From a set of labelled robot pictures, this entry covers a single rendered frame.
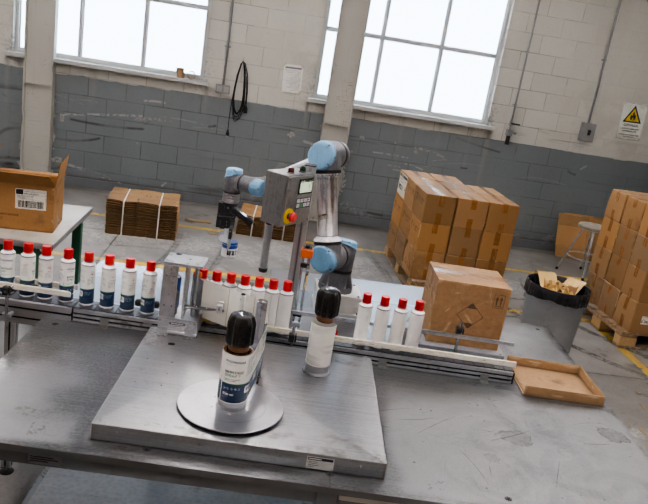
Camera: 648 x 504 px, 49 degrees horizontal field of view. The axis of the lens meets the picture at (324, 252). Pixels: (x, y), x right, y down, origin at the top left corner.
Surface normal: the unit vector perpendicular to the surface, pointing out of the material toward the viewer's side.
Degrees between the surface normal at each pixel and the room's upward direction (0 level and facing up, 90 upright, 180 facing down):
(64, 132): 90
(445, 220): 91
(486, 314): 90
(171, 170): 90
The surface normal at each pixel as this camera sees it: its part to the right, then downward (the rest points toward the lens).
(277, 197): -0.57, 0.14
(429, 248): 0.07, 0.35
